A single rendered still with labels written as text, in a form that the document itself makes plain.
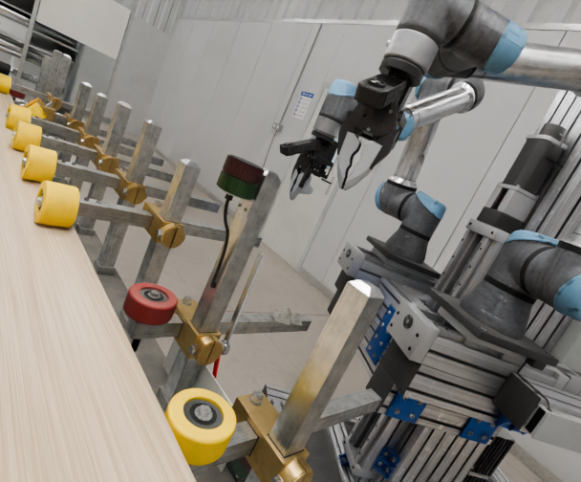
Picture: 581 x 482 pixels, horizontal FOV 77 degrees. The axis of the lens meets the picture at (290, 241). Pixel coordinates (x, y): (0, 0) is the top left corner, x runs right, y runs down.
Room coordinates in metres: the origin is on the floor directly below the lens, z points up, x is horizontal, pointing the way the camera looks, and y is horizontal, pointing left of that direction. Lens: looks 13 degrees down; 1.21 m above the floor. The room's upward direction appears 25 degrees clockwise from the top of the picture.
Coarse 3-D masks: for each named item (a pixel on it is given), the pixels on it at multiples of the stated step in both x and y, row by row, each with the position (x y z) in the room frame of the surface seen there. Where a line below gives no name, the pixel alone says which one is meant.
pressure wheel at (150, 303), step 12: (132, 288) 0.54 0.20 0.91; (144, 288) 0.56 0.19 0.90; (156, 288) 0.58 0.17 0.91; (132, 300) 0.52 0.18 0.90; (144, 300) 0.52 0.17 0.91; (156, 300) 0.54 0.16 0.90; (168, 300) 0.55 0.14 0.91; (132, 312) 0.51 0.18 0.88; (144, 312) 0.51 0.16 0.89; (156, 312) 0.52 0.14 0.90; (168, 312) 0.54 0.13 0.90; (156, 324) 0.52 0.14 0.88
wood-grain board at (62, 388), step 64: (0, 128) 1.10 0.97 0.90; (0, 192) 0.67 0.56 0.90; (0, 256) 0.48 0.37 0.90; (64, 256) 0.55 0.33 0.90; (0, 320) 0.36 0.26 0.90; (64, 320) 0.41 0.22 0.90; (0, 384) 0.29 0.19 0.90; (64, 384) 0.32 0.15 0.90; (128, 384) 0.35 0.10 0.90; (0, 448) 0.23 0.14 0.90; (64, 448) 0.26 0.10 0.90; (128, 448) 0.28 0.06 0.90
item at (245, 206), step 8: (240, 160) 0.53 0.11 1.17; (232, 176) 0.53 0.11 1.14; (240, 200) 0.58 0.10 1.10; (248, 200) 0.56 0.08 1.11; (224, 208) 0.55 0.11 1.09; (240, 208) 0.58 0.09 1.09; (248, 208) 0.56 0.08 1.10; (224, 216) 0.55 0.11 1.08; (224, 248) 0.57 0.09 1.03; (224, 256) 0.57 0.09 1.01; (216, 272) 0.57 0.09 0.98
